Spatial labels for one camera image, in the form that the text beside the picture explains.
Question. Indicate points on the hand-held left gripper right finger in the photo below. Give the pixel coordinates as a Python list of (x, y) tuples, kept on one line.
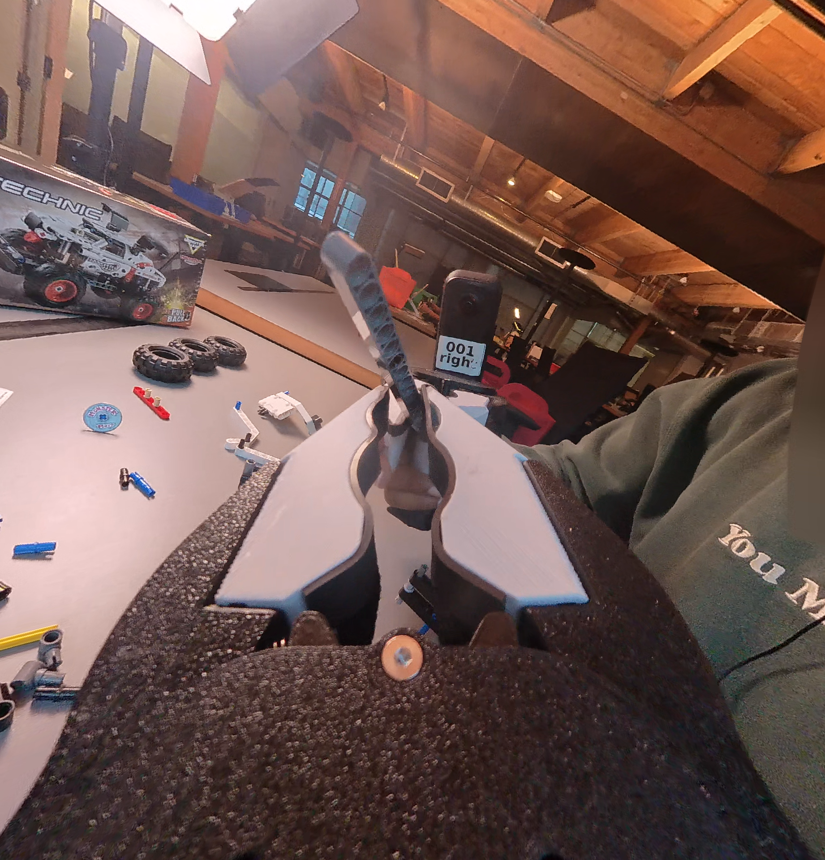
[(513, 537)]

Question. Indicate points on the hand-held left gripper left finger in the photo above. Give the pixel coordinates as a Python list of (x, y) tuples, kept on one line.
[(298, 531)]

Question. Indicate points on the long grey holed beam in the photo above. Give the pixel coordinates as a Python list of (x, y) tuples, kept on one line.
[(379, 322)]

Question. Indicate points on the grey elbow connector with pin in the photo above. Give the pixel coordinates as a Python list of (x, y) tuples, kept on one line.
[(33, 675)]

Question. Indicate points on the grey desk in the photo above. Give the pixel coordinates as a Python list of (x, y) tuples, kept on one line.
[(50, 470)]

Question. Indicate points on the person's right hand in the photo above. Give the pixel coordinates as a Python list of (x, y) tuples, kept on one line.
[(412, 494)]

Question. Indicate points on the dark pin connector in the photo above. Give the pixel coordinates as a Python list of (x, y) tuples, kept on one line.
[(248, 470)]

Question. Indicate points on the black toy truck chassis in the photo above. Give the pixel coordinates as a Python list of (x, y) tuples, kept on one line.
[(419, 594)]

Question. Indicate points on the red plastic chair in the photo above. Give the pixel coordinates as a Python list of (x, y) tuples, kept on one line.
[(520, 403)]

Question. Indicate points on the white angled beam assembly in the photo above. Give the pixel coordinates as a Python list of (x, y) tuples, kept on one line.
[(248, 430)]

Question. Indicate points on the white panel assembly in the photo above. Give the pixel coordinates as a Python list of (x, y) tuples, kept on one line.
[(278, 405)]

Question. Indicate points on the long blue pin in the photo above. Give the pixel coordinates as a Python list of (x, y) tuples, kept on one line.
[(142, 484)]

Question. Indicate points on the grey table with wooden edge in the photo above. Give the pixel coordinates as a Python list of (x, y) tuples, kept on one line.
[(298, 316)]

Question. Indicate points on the window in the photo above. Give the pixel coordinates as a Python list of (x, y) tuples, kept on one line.
[(325, 195)]

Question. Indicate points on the black rubber tyre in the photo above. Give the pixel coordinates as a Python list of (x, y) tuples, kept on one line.
[(197, 353), (160, 363), (228, 349)]

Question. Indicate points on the red beam with tan pins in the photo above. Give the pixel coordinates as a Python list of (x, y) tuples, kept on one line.
[(150, 403)]

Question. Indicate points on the blue round printed disc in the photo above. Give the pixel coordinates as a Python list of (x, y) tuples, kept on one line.
[(103, 418)]

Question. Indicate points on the small grey axle connector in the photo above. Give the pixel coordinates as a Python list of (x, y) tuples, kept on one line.
[(52, 643)]

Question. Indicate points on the yellow axle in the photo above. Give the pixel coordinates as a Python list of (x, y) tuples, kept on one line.
[(16, 639)]

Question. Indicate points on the grey overhead panel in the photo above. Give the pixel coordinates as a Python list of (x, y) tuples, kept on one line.
[(291, 40)]

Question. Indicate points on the toy truck set box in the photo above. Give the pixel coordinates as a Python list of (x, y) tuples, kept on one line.
[(83, 235)]

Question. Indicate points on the white overhead light panel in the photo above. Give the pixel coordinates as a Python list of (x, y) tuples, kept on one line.
[(164, 33)]

